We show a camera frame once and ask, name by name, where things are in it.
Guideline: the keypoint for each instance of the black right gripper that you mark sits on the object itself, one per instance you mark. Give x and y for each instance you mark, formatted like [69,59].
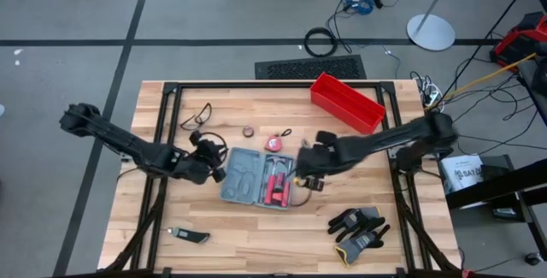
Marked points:
[318,160]

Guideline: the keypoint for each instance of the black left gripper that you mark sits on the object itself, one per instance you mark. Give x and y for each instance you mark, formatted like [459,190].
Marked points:
[209,154]

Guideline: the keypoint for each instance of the grey plastic tool case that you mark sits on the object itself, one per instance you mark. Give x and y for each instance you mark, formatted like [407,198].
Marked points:
[239,179]

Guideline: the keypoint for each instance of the pink tape measure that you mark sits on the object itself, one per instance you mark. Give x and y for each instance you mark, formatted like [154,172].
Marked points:
[273,144]

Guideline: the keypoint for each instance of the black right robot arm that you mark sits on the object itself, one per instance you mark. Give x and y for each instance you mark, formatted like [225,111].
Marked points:
[384,139]

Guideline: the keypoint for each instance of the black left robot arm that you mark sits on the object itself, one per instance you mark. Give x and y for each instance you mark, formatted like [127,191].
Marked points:
[128,145]

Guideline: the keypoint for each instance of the clear safety glasses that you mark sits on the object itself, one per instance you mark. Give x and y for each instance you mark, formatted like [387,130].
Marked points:
[191,124]

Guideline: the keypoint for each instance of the small round metal object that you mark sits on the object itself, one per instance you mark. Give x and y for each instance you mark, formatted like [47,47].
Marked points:
[248,131]

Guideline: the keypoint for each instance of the red plastic bin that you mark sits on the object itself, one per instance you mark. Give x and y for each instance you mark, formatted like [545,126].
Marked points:
[346,104]

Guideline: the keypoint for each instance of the grey black work glove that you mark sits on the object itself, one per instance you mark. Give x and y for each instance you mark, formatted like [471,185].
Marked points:
[354,218]

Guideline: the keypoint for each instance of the black utility knife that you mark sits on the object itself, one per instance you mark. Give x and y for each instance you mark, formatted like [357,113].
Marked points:
[190,235]

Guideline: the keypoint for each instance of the white power strip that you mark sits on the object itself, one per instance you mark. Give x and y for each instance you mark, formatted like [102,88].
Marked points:
[432,96]

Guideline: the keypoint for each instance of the white printed booklet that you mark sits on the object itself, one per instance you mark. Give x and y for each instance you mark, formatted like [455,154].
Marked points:
[461,175]

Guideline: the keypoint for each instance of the black metal stand beam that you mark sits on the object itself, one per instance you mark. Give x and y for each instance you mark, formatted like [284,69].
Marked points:
[491,188]

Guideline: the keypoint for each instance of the red black floor machine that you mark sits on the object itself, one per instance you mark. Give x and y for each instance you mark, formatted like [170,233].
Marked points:
[519,38]

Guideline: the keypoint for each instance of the black caster wheel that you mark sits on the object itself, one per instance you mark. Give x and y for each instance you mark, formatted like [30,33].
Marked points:
[534,259]

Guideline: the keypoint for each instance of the white round pedestal stand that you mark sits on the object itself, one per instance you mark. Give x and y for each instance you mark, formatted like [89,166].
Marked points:
[429,32]

